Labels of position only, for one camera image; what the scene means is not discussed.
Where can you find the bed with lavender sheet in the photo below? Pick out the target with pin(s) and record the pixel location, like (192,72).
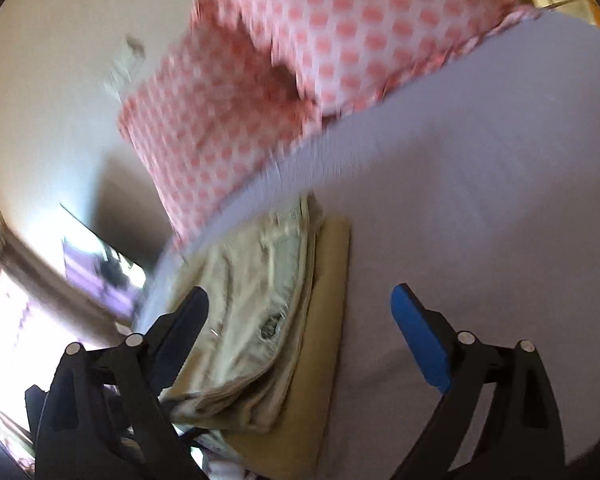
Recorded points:
(479,187)

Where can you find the pink polka dot pillow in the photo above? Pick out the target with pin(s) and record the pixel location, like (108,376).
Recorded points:
(213,113)
(348,54)

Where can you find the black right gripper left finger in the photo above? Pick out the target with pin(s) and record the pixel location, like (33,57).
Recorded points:
(171,338)

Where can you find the upper pink polka dot pillow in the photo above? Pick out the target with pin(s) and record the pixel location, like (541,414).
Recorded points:
(348,54)

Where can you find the white wall outlet plate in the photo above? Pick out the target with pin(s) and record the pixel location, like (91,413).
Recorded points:
(125,67)

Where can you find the beige khaki pants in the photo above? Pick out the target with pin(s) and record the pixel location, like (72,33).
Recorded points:
(258,381)

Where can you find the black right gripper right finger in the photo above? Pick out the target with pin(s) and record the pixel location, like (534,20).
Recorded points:
(429,336)

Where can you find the lower pink polka dot pillow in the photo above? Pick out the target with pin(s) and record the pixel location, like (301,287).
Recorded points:
(213,113)

